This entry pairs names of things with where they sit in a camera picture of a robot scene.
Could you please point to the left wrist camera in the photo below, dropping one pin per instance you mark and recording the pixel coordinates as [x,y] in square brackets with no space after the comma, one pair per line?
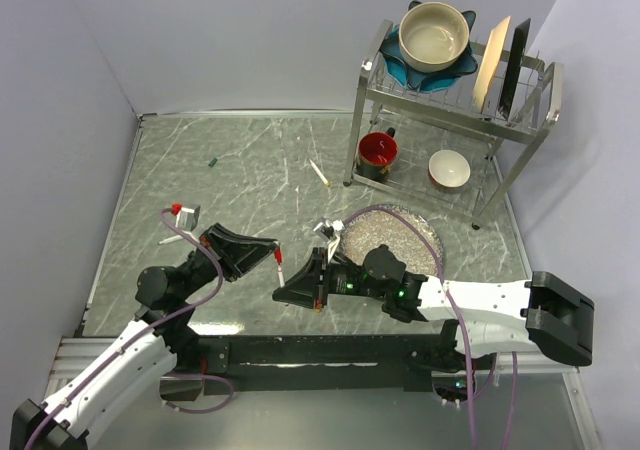
[186,215]

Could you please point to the blue flower-shaped bowl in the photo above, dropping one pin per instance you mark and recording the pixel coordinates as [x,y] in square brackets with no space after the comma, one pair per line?
[412,79]

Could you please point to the cream plate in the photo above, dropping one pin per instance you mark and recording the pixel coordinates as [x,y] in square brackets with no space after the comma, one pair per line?
[489,64]

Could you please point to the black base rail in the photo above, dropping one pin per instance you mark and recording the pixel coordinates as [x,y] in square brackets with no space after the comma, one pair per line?
[325,362]

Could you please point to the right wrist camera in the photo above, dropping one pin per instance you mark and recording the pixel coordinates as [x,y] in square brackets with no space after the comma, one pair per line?
[331,232]

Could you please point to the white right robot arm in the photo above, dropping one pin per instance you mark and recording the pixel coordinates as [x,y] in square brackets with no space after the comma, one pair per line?
[542,313]

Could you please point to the steel dish rack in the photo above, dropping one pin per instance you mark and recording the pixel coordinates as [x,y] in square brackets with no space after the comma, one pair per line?
[497,145]

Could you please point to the white pen green tip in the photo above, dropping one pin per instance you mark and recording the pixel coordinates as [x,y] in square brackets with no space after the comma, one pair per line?
[171,239]

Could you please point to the black plate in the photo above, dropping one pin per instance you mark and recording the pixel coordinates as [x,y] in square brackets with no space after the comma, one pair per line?
[514,63]

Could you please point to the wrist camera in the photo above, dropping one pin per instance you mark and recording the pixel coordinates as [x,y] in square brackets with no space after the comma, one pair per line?
[186,215]
[331,232]

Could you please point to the white pen yellow tip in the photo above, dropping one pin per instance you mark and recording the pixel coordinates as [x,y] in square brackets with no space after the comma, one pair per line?
[319,173]

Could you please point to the speckled ceramic plate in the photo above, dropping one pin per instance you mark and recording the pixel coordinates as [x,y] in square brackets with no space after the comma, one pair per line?
[409,236]

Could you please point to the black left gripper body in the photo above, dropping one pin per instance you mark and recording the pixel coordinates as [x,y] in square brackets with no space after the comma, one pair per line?
[203,265]

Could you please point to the small white bowl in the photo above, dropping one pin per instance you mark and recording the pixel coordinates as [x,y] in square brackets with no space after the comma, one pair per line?
[449,170]

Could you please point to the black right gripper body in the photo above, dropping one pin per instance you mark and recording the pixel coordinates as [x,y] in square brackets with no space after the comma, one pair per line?
[341,279]

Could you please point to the red black mug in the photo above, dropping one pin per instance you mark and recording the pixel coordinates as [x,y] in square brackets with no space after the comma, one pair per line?
[376,153]

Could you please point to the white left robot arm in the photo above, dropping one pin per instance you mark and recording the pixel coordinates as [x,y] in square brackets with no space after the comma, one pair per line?
[155,342]

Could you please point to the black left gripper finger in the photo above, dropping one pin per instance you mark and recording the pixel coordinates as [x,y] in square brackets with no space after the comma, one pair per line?
[240,265]
[234,246]

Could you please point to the white pen red tip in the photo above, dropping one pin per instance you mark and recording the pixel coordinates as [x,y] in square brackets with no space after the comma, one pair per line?
[280,274]

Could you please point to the large beige bowl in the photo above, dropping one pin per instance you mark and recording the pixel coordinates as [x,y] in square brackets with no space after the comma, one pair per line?
[432,36]

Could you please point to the red pen cap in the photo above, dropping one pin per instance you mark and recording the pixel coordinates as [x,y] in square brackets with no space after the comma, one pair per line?
[278,256]

